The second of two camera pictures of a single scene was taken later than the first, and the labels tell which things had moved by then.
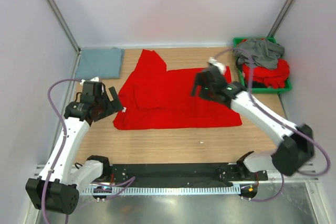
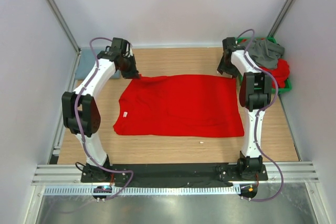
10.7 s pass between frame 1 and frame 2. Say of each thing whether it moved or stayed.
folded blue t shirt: stayed
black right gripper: moved
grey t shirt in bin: stayed
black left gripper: moved
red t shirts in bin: stayed
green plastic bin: stayed
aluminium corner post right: stayed
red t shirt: moved
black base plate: stayed
